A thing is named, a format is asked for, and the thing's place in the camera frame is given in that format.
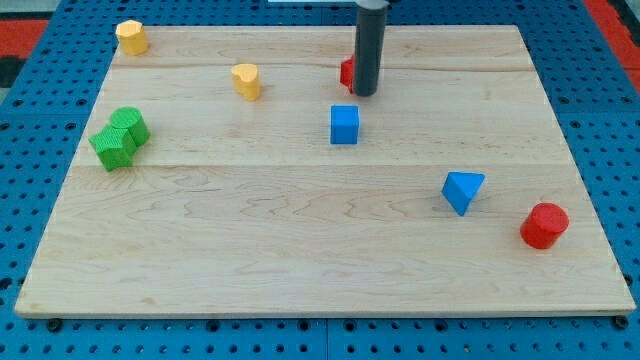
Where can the red star block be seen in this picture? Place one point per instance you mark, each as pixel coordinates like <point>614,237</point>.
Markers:
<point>346,73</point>

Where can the blue triangular prism block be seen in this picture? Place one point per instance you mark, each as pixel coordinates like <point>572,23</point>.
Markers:
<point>460,188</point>

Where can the yellow heart block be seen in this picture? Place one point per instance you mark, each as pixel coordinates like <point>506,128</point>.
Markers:
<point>246,80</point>

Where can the yellow hexagon block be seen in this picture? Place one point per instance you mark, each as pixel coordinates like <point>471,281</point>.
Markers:
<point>132,37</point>

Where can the light wooden board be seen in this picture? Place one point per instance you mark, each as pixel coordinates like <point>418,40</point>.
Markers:
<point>244,209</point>

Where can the green star block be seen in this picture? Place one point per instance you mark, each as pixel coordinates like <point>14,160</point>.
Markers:
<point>114,147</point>

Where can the red cylinder block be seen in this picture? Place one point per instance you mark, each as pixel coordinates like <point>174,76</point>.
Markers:
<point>544,225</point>

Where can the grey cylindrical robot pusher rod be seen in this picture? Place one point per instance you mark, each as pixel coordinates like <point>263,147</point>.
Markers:
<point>370,27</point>

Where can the blue cube block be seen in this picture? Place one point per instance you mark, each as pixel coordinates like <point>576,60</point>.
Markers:
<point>344,124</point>

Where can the green cylinder block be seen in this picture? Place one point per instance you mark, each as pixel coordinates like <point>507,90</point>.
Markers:
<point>131,119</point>

